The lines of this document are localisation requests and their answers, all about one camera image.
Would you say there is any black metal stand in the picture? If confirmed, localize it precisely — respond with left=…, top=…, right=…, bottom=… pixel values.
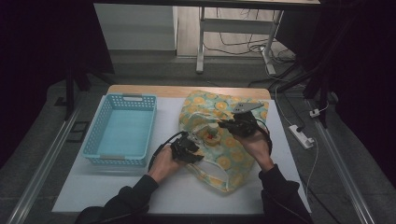
left=274, top=18, right=339, bottom=129
left=63, top=46, right=115, bottom=121

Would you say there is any person's right hand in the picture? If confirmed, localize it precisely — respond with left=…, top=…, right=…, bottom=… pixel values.
left=233, top=130, right=276, bottom=174

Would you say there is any metal floor rail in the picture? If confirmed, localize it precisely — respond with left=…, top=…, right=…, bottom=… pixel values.
left=6, top=104, right=83, bottom=224
left=306, top=98, right=378, bottom=224

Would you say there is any person's left hand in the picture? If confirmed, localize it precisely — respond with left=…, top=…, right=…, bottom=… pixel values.
left=147, top=144, right=188, bottom=185

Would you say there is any tangle of floor cables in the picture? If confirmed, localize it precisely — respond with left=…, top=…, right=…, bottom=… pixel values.
left=204, top=7, right=297, bottom=64

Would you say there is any blue plastic basket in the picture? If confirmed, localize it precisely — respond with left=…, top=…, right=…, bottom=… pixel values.
left=81, top=92, right=158, bottom=168

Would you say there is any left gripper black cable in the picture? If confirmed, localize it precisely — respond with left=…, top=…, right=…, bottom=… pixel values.
left=92, top=130, right=190, bottom=224

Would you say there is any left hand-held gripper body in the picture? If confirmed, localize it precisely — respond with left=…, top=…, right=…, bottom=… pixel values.
left=169, top=134, right=195, bottom=162

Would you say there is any black floor plate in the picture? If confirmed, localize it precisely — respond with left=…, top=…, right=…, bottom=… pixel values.
left=65, top=120, right=92, bottom=144

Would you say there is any white table mat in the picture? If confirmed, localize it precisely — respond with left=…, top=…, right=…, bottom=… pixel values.
left=51, top=94, right=312, bottom=217

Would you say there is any white cabinet panel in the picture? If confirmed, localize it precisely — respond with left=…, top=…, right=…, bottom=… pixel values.
left=92, top=3, right=178, bottom=52

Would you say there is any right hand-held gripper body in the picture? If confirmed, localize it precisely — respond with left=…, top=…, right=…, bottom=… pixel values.
left=231, top=102, right=265, bottom=138

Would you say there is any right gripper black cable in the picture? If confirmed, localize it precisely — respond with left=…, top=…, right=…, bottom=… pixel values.
left=255, top=118, right=314, bottom=224

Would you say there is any white power cable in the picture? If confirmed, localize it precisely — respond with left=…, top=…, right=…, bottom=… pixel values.
left=264, top=62, right=331, bottom=195

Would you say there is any orange-print cloth bag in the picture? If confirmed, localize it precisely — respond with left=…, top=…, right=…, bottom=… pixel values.
left=178, top=89, right=271, bottom=194

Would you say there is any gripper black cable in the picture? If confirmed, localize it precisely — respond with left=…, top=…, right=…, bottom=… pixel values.
left=255, top=118, right=314, bottom=224
left=92, top=130, right=190, bottom=224

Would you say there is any white power strip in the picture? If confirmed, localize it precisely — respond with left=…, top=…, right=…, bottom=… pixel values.
left=288, top=124, right=316, bottom=150

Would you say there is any white desk frame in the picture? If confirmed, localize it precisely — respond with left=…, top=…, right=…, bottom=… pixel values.
left=195, top=6, right=285, bottom=76

